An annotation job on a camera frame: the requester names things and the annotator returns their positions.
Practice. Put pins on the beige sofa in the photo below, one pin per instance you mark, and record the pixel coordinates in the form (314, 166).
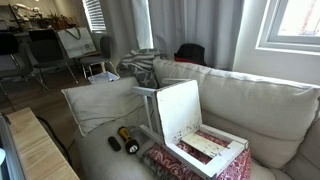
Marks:
(100, 156)

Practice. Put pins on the clear plastic box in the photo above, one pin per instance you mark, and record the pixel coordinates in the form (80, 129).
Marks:
(103, 77)

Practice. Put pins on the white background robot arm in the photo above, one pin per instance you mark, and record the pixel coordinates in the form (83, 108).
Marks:
(25, 10)

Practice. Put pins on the beige throw pillow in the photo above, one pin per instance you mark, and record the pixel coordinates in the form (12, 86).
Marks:
(96, 103)

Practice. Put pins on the black metal-legged chair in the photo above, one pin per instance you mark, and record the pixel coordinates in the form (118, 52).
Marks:
(8, 43)
(45, 50)

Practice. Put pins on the red patterned folded cloth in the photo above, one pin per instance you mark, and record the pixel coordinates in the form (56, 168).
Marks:
(166, 165)

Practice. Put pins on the yellow black flashlight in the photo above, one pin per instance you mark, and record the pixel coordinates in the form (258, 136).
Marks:
(126, 136)

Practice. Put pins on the grey office chair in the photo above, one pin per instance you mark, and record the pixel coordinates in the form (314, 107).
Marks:
(106, 46)

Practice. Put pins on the potted plants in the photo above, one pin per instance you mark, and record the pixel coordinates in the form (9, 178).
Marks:
(60, 21)

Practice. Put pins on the light wooden table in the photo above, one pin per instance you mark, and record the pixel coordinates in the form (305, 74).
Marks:
(33, 146)

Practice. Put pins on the grey curtain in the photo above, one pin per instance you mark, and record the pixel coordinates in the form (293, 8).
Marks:
(200, 23)

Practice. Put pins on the white window blinds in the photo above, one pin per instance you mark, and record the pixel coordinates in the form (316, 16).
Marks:
(95, 15)

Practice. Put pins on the grey tote bag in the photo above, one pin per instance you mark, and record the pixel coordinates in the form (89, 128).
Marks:
(76, 43)

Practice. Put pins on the aluminium frame rack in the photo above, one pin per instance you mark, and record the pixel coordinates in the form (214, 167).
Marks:
(10, 156)

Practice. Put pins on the white wooden chair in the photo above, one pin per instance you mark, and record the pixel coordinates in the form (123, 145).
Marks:
(178, 106)

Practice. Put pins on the black remote control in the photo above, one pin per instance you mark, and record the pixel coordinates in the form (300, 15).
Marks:
(114, 143)

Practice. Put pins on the beige sofa back cushion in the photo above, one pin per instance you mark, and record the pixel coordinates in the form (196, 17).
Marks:
(260, 106)

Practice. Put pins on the grey white patterned blanket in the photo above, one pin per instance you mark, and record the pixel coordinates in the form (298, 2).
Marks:
(140, 63)

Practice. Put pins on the black hat with red band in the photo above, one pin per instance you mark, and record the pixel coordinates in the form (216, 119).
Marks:
(190, 51)

